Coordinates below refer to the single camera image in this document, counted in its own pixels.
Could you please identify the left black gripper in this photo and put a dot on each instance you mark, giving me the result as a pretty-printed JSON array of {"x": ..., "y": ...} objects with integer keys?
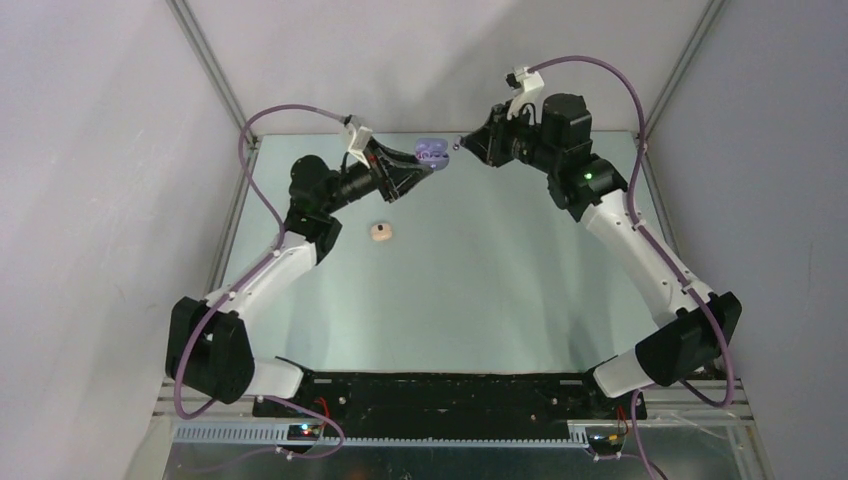
[{"x": 391, "y": 161}]

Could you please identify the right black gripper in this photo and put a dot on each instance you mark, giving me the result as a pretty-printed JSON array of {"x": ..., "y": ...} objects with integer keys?
[{"x": 489, "y": 141}]

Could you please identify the beige earbud charging case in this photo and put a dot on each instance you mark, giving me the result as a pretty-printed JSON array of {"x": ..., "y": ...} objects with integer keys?
[{"x": 381, "y": 232}]

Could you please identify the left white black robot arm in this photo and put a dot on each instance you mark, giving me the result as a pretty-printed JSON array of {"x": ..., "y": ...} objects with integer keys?
[{"x": 209, "y": 345}]

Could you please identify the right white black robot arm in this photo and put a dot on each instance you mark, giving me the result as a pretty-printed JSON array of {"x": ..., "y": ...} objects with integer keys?
[{"x": 694, "y": 324}]

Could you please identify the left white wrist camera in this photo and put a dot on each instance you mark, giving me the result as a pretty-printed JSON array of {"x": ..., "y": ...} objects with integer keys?
[{"x": 356, "y": 137}]

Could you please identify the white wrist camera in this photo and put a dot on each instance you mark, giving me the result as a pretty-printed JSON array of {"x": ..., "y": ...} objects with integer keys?
[
  {"x": 356, "y": 137},
  {"x": 526, "y": 84}
]

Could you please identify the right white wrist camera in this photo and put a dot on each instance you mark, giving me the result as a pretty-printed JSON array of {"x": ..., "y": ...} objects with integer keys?
[{"x": 526, "y": 84}]

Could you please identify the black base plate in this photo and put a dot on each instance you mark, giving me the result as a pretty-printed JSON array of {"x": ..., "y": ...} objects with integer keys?
[{"x": 458, "y": 406}]

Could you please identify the right aluminium corner post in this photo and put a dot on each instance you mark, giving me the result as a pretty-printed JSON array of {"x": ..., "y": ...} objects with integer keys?
[{"x": 709, "y": 16}]

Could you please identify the aluminium corner post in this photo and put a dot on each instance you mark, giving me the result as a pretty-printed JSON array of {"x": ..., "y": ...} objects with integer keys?
[
  {"x": 709, "y": 16},
  {"x": 197, "y": 40}
]

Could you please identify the left aluminium corner post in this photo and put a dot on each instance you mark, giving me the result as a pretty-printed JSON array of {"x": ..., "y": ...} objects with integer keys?
[{"x": 197, "y": 40}]

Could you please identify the grey cable duct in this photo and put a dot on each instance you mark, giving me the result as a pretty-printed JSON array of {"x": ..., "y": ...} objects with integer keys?
[{"x": 290, "y": 434}]

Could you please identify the aluminium frame rail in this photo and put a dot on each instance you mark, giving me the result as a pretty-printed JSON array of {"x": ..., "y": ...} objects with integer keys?
[{"x": 676, "y": 404}]

